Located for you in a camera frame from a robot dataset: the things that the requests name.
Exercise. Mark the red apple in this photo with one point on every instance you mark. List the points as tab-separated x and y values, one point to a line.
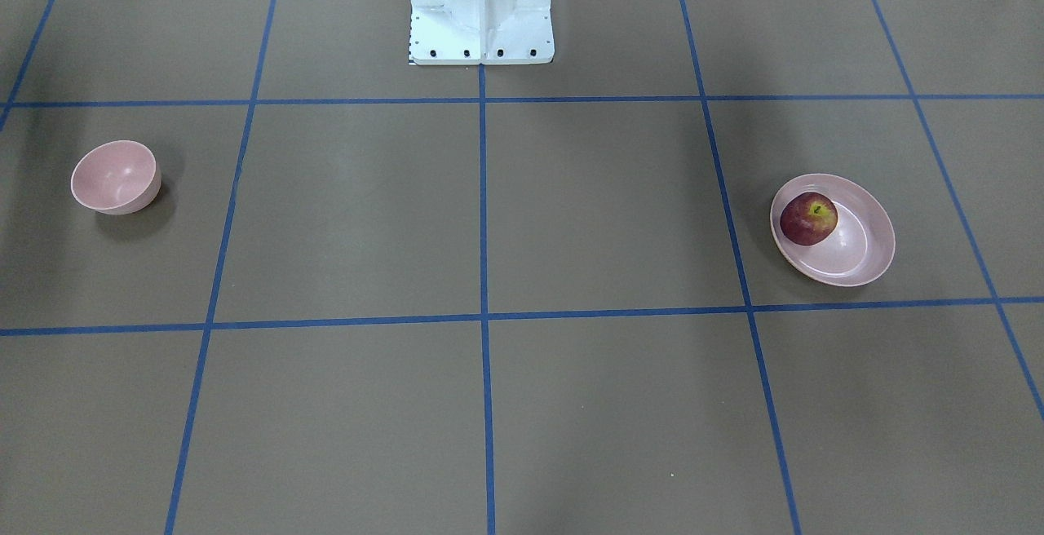
808	219

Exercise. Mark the pink bowl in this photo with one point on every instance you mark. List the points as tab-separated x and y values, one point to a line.
117	178

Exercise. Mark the pink plate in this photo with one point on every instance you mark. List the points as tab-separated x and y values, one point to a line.
859	249

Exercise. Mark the white camera mast base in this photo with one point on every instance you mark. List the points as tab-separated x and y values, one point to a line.
461	32

